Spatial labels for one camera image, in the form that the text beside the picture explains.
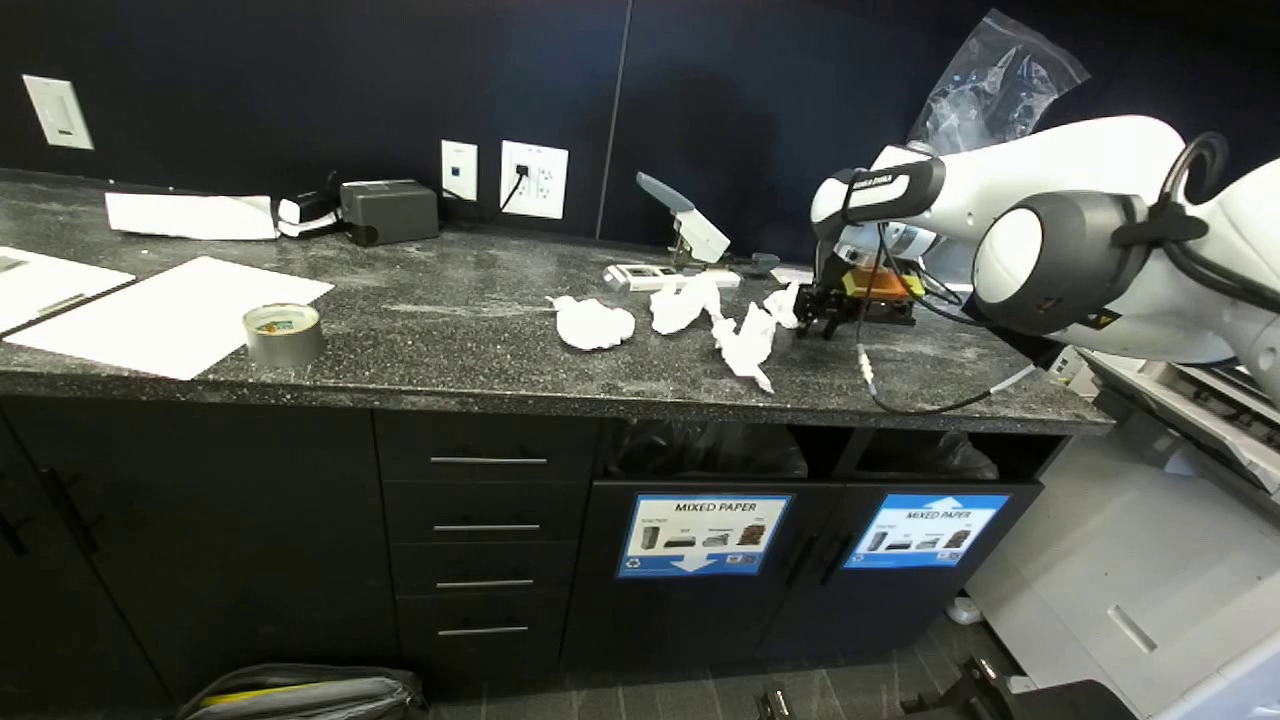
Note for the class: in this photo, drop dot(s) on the clear plastic bag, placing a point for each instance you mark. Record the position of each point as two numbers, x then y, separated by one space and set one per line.
994 82

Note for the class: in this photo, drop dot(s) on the white power strip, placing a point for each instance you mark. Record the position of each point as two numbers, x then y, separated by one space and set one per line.
188 216

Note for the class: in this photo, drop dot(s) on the slanted blue bin label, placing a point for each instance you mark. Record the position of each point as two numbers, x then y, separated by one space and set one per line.
921 530

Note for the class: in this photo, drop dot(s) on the orange cylindrical wrist attachment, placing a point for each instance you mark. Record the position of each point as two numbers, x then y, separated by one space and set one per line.
883 287

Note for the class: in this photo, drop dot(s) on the small paper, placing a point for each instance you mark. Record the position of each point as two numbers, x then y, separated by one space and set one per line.
786 307

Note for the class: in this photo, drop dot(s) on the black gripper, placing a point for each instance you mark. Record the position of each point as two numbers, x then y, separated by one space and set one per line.
834 276

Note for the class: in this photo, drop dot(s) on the black bin liner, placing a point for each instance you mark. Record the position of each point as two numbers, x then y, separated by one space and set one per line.
695 459

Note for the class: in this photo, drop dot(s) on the white light switch plate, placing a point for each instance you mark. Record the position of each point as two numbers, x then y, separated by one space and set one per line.
56 110

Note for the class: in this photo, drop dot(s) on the wide blue bin label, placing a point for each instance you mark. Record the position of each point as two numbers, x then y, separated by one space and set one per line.
703 534

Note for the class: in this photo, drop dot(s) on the flat white desk tool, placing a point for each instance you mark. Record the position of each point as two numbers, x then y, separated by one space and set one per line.
635 276

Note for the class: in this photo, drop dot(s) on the narrow black cabinet door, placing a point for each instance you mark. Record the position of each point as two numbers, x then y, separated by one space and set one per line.
24 600

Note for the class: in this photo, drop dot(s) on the wide white wall outlet plate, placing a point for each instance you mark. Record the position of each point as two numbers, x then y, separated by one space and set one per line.
532 178

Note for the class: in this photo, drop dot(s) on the white office printer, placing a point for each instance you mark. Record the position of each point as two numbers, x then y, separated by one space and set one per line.
1203 413

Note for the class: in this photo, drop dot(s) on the roll of tape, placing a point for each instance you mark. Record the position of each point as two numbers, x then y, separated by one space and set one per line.
282 326

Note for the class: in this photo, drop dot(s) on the wide crumpled white paper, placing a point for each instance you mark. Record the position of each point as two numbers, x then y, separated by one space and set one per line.
594 326

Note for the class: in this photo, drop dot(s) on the white stand foot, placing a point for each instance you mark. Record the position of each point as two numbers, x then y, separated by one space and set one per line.
961 612

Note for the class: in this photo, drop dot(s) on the narrow white wall outlet plate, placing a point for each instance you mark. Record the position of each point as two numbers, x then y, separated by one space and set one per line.
457 171

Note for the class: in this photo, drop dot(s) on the long twisted paper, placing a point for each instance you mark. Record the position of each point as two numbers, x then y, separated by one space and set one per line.
747 346

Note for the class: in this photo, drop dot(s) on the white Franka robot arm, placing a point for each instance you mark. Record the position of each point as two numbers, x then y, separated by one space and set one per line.
1067 252

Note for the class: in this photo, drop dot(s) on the small white label device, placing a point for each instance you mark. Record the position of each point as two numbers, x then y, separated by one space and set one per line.
306 213

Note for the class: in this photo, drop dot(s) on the printed white paper sheet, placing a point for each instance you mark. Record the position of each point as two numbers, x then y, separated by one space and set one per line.
42 287

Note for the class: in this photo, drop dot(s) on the wide black cabinet door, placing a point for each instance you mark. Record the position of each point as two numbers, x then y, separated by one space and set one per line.
225 534

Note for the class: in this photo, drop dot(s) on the crumpled white paper ball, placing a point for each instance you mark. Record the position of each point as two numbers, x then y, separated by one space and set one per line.
680 307

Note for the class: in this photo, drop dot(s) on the black box device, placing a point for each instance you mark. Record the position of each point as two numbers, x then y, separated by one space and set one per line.
388 211

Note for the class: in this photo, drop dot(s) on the large white paper sheet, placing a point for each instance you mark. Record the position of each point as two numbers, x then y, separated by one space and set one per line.
164 318

